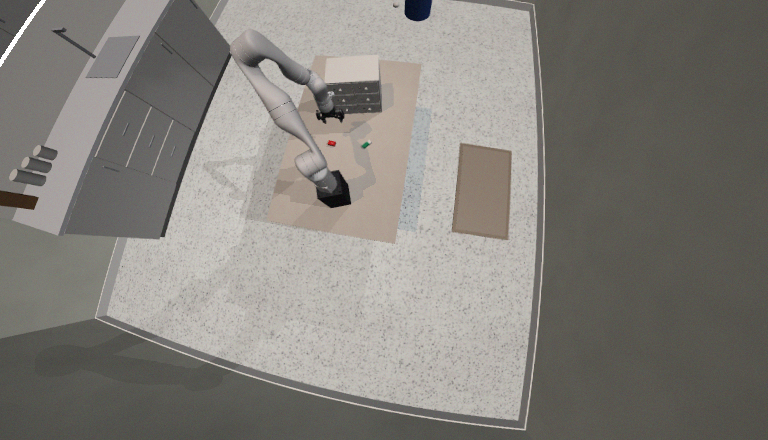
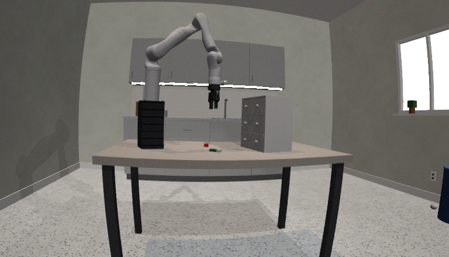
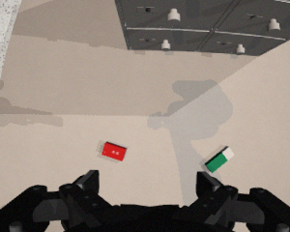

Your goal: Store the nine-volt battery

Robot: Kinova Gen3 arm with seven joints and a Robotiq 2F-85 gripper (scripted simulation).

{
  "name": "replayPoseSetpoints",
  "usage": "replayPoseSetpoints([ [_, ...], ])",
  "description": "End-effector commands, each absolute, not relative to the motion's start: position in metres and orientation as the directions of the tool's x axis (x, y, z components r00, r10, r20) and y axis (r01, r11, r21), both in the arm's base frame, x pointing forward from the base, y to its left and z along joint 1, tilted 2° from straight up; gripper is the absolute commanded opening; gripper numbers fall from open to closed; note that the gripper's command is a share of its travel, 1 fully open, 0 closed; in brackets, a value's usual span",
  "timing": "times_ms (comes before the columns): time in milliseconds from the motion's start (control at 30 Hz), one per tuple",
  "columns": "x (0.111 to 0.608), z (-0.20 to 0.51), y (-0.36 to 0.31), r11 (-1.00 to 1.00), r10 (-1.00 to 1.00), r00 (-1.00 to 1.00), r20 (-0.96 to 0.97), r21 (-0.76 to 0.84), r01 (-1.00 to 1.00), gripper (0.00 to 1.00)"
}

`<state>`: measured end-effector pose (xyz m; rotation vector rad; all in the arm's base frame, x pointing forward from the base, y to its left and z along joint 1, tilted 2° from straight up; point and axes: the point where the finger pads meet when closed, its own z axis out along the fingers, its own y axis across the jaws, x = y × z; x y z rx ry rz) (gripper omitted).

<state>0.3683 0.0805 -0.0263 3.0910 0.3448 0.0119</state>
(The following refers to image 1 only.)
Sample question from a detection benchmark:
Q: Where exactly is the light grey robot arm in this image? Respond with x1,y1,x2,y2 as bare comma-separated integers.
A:
230,29,337,194

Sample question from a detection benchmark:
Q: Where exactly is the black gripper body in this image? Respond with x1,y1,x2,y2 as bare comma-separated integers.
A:
320,106,337,118

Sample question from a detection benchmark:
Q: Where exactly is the grey chest of drawers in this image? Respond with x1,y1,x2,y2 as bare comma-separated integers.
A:
324,55,382,113

